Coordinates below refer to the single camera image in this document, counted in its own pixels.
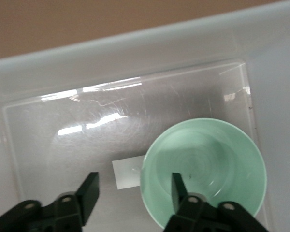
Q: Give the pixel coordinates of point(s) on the white label sticker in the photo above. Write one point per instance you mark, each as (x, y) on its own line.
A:
(126, 172)

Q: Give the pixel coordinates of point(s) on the clear plastic storage box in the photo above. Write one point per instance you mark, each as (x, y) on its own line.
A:
(145, 96)

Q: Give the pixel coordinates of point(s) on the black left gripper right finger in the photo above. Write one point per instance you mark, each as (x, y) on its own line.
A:
(183, 205)

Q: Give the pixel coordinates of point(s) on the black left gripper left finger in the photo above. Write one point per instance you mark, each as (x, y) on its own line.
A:
(84, 200)

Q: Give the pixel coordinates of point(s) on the mint green bowl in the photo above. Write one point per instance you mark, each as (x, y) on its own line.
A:
(207, 164)

